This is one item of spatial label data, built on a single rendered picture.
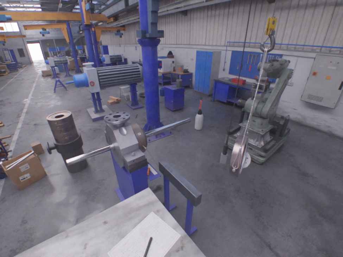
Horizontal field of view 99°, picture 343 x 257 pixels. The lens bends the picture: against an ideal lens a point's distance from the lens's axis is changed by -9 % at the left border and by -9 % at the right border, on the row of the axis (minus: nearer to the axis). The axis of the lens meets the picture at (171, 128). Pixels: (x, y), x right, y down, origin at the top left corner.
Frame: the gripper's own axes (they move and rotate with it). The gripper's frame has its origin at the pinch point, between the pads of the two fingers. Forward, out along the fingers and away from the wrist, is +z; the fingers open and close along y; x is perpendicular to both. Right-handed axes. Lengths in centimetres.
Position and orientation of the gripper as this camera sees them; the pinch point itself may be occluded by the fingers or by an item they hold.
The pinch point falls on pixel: (256, 98)
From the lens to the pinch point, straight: 317.0
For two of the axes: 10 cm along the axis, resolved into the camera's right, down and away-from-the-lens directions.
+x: -7.8, 3.0, -5.4
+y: -6.2, -3.8, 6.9
